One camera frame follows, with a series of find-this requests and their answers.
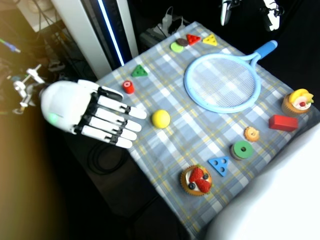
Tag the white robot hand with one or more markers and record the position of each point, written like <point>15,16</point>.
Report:
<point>62,105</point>
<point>275,200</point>

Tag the blue round object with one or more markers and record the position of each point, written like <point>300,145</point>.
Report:
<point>266,48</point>

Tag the yellow ball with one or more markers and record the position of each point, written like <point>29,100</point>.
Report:
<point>161,119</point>

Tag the blue triangle block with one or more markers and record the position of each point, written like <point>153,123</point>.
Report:
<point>218,165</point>

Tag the red cylinder block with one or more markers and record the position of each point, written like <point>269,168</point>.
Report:
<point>128,88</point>

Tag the toy cookie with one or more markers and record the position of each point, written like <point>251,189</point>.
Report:
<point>251,134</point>

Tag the white column with blue light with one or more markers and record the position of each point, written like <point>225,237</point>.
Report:
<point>75,30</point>

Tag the red rectangular block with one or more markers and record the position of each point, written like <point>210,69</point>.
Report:
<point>283,123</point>

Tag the toy strawberry tart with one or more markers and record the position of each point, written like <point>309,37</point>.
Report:
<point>196,180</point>

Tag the green triangle block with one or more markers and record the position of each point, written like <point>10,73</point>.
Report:
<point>139,72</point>

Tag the toy cupcake with orange fruit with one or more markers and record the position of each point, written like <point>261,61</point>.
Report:
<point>297,102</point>

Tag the dark power strip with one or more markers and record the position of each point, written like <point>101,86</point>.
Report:
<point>150,37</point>

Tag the blue plaid tablecloth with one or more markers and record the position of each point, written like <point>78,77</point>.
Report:
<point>175,150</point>

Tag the green disc block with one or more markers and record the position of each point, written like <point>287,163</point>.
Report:
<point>176,48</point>

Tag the white power adapter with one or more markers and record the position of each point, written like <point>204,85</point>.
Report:
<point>168,21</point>

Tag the brown disc block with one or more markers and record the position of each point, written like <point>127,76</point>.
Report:
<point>182,42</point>

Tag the red triangle block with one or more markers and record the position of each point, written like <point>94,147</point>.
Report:
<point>193,39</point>

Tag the yellow triangle block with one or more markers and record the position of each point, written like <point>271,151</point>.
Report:
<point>210,40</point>

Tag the white black gadget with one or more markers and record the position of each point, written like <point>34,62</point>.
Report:
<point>226,13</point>
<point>271,18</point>

